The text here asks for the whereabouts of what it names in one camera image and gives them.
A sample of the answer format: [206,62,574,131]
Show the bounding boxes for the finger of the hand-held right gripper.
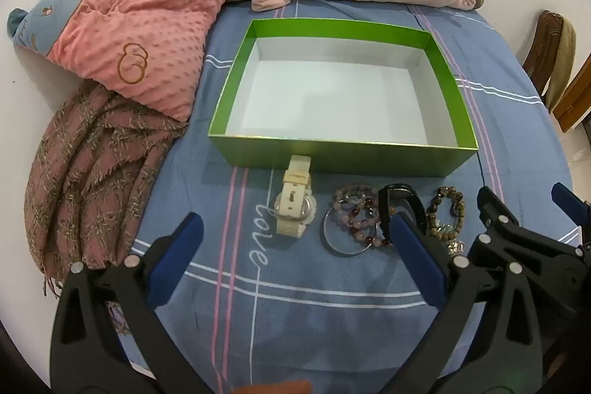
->
[551,184,591,239]
[468,186,570,266]

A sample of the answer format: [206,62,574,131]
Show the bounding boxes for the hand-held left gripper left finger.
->
[51,212,223,394]

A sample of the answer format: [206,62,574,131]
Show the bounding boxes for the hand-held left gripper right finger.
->
[391,211,544,394]

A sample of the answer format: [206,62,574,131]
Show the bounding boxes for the brown bead bracelet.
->
[425,186,467,243]

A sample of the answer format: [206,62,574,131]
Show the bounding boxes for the red orange bead bracelet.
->
[344,197,394,250]

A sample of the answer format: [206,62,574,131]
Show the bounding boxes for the pink purple bead bracelet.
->
[330,184,376,229]

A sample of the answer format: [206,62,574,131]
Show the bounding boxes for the white wrist watch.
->
[273,155,317,238]

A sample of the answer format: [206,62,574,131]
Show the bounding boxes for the green cardboard box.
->
[208,18,478,179]

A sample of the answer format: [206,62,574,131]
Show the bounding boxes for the silver bangle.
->
[322,206,378,257]

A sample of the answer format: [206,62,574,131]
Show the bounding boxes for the blue striped bedsheet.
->
[110,0,583,394]

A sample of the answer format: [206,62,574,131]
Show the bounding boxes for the pink brown woven scarf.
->
[23,79,191,336]

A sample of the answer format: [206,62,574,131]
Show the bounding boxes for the beige cloth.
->
[545,17,578,114]

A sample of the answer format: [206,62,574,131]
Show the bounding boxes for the wooden chair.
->
[522,9,566,99]

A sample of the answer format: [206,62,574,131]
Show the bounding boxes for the pink dotted bear blanket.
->
[6,0,279,123]

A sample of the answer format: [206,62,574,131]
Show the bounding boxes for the wooden door frame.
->
[551,51,591,133]

